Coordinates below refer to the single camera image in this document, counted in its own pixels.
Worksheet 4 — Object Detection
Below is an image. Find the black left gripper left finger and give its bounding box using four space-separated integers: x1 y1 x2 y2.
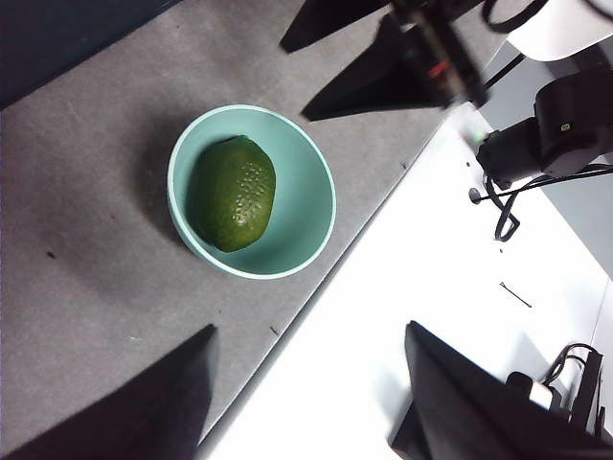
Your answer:
0 324 219 460

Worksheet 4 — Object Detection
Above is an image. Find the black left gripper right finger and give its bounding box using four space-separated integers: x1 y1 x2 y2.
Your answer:
390 320 613 460

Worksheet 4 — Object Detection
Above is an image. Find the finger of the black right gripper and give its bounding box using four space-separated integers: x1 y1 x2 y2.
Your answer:
280 0 392 54
301 16 447 122

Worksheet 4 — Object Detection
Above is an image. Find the teal ribbed bowl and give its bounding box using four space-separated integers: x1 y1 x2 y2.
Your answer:
167 103 337 281

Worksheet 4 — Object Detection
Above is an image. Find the green avocado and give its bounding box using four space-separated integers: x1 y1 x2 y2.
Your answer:
185 135 278 254

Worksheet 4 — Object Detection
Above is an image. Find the black looped cable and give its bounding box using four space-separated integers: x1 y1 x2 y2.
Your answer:
481 0 545 34

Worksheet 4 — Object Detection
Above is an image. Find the black table camera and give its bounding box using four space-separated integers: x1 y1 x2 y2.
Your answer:
506 342 607 437

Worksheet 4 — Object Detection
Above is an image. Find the pale grey camera box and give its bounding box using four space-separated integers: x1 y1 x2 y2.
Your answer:
506 0 613 62

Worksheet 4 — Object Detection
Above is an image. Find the thin black wire piece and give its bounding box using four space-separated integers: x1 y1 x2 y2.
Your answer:
499 281 534 309

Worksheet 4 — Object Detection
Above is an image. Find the black thin cable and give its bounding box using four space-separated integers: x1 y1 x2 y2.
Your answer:
471 162 613 241

